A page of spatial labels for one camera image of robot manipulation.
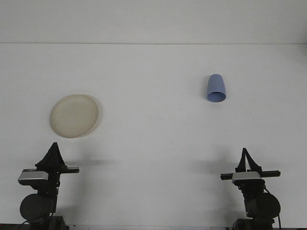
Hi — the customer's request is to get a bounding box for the pale blue cup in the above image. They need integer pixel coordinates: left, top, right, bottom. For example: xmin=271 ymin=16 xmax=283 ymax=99
xmin=205 ymin=73 xmax=227 ymax=104

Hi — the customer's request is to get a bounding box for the pale round plate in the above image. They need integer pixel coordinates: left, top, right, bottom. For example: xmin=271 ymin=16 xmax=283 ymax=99
xmin=49 ymin=94 xmax=100 ymax=139

